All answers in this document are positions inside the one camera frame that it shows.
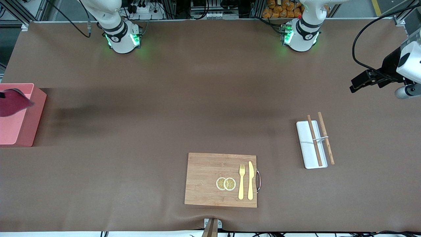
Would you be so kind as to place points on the yellow knife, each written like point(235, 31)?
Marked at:
point(250, 181)

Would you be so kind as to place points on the white socket strip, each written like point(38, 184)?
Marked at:
point(215, 15)

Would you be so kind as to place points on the wooden cutting board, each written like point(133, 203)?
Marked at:
point(207, 177)

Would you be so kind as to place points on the white rectangular tray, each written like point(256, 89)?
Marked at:
point(304, 148)

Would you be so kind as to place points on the aluminium frame corner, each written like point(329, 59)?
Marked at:
point(25, 27)
point(399, 21)

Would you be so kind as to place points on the brown table mat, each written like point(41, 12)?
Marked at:
point(164, 115)

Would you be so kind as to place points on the grey bracket with brown bar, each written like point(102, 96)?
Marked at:
point(212, 227)

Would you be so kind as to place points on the orange snack bags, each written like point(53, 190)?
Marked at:
point(279, 11)

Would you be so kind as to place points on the yellow fork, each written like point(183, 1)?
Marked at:
point(241, 184)

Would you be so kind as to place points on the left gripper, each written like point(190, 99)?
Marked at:
point(389, 68)

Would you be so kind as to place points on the pink plastic bin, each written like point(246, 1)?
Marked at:
point(19, 131)

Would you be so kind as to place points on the lemon slice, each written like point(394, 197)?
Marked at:
point(219, 183)
point(230, 184)

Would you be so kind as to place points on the pink microfibre cloth grey trim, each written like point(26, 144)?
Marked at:
point(13, 102)

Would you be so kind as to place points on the white power strip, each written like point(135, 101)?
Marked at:
point(144, 10)

